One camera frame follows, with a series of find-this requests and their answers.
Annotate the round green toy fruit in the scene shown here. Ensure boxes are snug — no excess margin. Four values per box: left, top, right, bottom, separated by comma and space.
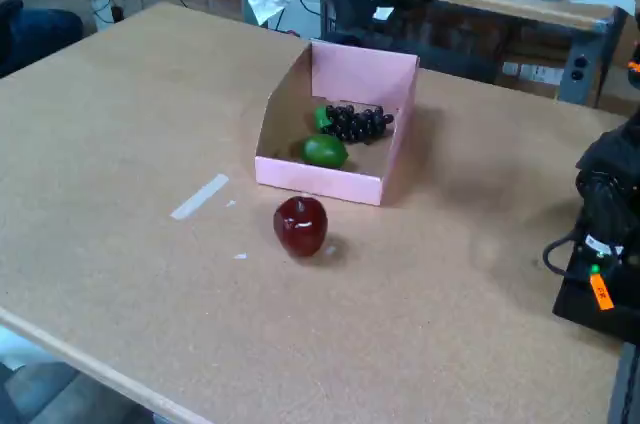
301, 133, 350, 169

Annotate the pink cardboard box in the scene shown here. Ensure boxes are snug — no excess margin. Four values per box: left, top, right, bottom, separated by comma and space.
253, 39, 420, 206

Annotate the white labelled box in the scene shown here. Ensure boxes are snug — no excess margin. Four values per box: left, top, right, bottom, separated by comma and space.
501, 61, 557, 86

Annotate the black toy grapes bunch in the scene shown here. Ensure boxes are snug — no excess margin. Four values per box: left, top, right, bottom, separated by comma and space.
313, 103, 395, 145

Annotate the wooden workbench with grey leg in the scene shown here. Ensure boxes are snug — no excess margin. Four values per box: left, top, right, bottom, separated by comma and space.
407, 0, 632, 108

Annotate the dark red toy pomegranate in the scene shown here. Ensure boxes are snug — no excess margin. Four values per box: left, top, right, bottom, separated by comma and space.
272, 195, 329, 259

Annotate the long white tape strip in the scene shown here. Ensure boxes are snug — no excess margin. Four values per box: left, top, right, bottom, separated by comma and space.
169, 173, 231, 221

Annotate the person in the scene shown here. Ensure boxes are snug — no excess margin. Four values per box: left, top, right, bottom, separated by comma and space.
0, 0, 85, 79

